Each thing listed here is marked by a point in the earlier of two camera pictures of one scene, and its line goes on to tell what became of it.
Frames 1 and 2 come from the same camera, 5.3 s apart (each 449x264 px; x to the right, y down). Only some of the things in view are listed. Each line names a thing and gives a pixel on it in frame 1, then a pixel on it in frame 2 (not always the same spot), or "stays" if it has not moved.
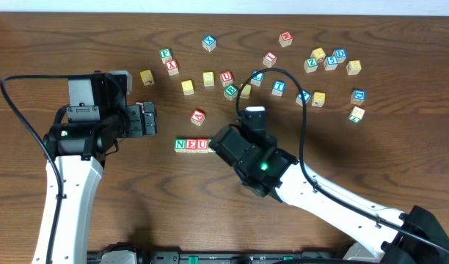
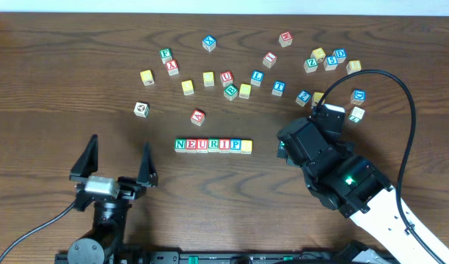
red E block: (191, 145) stays
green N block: (180, 144) stays
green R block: (210, 149) stays
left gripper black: (137, 120) to (125, 183)
